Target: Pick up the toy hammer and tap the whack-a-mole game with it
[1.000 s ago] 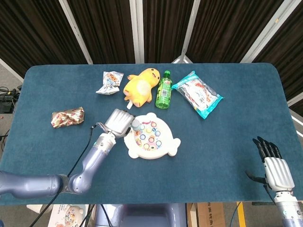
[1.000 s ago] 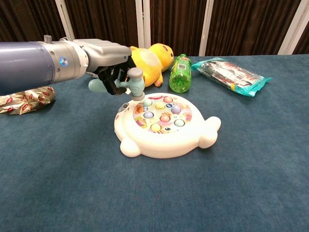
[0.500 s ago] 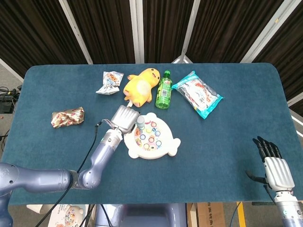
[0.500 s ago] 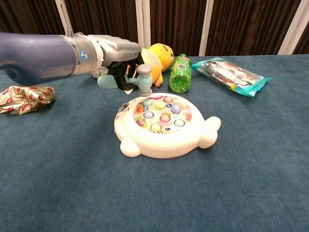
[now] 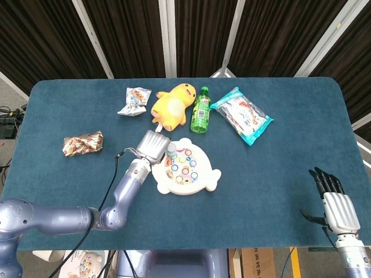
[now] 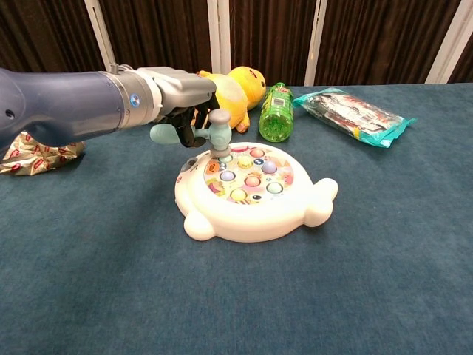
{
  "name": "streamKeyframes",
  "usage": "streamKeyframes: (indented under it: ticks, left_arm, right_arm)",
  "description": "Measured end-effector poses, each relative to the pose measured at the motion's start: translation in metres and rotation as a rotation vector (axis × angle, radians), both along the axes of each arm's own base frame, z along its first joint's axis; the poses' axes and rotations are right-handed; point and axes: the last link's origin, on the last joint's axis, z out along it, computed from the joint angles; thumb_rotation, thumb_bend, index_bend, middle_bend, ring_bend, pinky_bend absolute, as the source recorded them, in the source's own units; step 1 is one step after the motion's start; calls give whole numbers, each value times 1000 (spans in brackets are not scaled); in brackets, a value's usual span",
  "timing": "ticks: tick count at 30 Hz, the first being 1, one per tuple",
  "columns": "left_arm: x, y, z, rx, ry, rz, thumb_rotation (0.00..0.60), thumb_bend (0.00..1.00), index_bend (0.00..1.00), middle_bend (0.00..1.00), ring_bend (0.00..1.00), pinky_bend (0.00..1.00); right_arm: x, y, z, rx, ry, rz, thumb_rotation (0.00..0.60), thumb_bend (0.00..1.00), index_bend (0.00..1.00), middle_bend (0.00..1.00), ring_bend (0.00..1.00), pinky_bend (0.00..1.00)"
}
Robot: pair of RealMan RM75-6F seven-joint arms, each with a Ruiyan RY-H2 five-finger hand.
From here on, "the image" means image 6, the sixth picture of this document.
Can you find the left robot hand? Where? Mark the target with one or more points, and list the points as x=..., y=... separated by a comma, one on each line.
x=184, y=88

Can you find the mint green toy hammer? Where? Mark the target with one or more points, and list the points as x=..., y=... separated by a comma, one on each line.
x=220, y=137

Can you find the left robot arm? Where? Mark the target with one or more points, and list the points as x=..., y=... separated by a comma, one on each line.
x=55, y=103

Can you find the white whack-a-mole toy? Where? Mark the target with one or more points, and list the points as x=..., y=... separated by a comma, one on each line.
x=251, y=222

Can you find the dark brown curtain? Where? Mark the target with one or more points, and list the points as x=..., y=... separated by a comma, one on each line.
x=166, y=37

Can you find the yellow plush toy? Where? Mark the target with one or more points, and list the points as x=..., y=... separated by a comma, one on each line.
x=244, y=85

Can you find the green plastic bottle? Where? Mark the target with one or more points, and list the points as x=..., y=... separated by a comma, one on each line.
x=275, y=118

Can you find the gold red crumpled snack bag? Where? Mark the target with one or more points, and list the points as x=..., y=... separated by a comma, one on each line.
x=37, y=162

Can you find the teal clear snack package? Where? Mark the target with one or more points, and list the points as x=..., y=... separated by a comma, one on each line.
x=354, y=114

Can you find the blue felt table cover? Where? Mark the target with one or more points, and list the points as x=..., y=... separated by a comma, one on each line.
x=111, y=296

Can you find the white double frame post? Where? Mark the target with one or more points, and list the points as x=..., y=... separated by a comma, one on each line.
x=214, y=37

